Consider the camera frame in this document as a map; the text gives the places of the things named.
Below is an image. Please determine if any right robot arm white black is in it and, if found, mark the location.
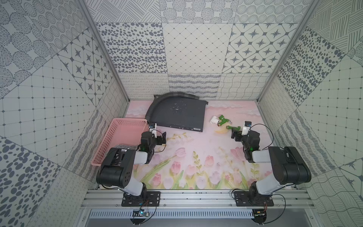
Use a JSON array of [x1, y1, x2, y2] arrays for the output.
[[231, 129, 312, 199]]

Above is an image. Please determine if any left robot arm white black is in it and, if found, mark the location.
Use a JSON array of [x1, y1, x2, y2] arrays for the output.
[[96, 130, 166, 200]]

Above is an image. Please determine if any green yellow toy piece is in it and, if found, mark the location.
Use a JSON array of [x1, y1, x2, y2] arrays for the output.
[[215, 125, 241, 134]]

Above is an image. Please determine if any green white toy spray gun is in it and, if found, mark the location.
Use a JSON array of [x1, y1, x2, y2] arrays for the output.
[[209, 115, 232, 127]]

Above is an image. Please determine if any pink plastic basket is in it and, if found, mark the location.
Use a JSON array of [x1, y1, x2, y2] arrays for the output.
[[91, 118, 148, 166]]

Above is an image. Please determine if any left small circuit board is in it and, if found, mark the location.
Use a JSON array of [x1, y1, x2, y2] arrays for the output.
[[133, 209, 150, 218]]

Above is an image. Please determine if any small circuit board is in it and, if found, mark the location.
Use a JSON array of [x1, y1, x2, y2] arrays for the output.
[[133, 209, 150, 218], [252, 210, 267, 223]]

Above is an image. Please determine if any right small circuit board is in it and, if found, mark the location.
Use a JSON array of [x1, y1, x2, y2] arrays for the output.
[[252, 210, 267, 223]]

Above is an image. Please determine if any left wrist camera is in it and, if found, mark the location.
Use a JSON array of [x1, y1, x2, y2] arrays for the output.
[[148, 123, 157, 138]]

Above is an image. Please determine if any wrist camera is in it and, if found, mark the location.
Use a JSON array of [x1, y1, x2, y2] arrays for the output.
[[242, 121, 252, 135], [148, 123, 157, 138]]

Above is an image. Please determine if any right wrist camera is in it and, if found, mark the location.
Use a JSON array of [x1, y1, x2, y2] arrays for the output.
[[242, 121, 252, 135]]

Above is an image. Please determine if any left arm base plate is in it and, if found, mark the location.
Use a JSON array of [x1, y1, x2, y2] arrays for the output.
[[122, 191, 161, 207]]

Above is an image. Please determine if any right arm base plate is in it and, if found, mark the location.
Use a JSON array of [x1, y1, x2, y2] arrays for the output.
[[233, 191, 274, 207]]

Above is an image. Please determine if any aluminium frame rail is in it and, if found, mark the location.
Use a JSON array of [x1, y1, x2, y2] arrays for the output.
[[80, 190, 314, 209]]

